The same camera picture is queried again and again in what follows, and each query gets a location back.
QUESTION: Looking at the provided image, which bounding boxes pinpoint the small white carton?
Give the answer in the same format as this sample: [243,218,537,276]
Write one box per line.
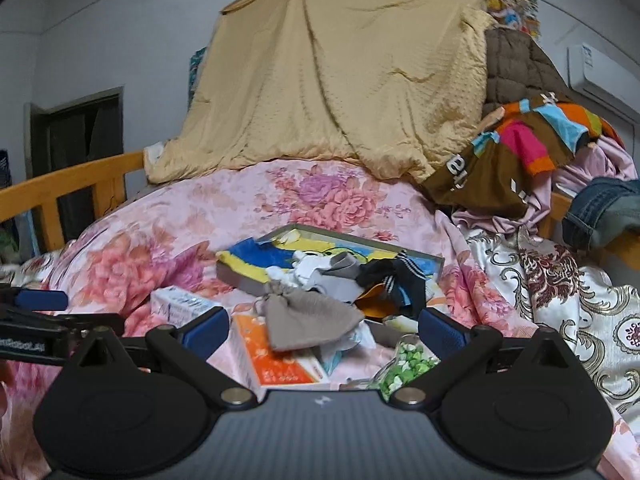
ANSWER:
[150,285,226,331]

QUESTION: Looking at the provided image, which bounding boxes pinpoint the brown quilted blanket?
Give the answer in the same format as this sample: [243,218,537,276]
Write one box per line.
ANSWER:
[482,27,576,121]

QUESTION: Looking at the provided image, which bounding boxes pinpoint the white gold patterned cloth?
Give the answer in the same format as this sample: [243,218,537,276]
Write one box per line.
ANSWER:
[465,230,640,416]

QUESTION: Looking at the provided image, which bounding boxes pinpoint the grey drawstring pouch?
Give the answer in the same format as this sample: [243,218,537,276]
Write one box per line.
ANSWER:
[255,280,366,352]

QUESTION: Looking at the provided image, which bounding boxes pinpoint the white air conditioner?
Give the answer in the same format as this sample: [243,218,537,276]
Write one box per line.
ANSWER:
[567,42,640,116]

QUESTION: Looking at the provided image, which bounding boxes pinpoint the teal patterned cloth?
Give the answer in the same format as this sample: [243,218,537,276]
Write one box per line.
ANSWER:
[189,47,208,93]

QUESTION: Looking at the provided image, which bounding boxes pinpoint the orange white box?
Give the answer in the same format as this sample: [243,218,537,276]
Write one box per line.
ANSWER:
[230,314,333,401]

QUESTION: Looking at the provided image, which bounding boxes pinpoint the navy striped sock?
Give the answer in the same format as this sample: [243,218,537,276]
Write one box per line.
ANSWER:
[382,277,427,320]

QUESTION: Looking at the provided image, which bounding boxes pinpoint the colourful picture tray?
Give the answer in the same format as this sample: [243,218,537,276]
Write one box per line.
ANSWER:
[216,222,446,321]

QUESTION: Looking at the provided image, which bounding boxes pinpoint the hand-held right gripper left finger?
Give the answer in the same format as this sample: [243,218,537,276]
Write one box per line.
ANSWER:
[75,306,256,406]

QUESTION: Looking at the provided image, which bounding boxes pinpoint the glass jar of green stars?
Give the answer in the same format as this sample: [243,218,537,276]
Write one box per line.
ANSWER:
[367,332,443,401]

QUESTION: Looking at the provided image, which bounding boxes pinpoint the pink floral blanket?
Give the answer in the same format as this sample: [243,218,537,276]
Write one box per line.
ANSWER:
[0,160,633,480]

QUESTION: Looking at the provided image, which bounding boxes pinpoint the black sock with white stripes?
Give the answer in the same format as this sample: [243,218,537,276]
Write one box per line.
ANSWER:
[357,252,426,291]

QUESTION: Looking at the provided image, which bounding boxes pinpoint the tan blanket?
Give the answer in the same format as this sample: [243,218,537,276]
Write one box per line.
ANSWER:
[145,0,498,186]

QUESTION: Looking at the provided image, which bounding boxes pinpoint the white crumpled cloth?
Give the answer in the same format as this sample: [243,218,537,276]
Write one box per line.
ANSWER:
[267,251,331,292]

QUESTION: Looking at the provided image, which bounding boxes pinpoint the white teal crumpled wrapper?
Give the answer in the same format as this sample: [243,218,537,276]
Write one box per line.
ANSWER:
[317,320,378,373]

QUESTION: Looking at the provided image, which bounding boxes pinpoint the wooden bed frame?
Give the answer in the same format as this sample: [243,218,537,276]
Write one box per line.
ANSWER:
[0,151,640,266]

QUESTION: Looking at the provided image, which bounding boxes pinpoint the colourful striped garment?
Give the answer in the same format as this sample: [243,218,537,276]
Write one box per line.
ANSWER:
[472,92,613,176]

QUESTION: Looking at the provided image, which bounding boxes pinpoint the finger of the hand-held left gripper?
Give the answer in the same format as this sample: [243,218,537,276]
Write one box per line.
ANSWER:
[0,310,126,338]
[0,287,69,313]

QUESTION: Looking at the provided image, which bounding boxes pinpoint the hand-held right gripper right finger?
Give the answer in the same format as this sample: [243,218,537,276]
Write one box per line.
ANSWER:
[390,306,571,406]

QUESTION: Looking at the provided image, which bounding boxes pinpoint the cartoon wall poster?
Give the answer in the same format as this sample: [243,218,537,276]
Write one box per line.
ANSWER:
[480,0,543,41]

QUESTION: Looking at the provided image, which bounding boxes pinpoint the blue jeans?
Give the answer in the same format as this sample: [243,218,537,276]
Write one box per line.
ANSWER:
[562,177,640,251]

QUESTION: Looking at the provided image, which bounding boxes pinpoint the dark door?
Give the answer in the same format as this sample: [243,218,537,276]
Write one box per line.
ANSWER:
[30,87,125,243]

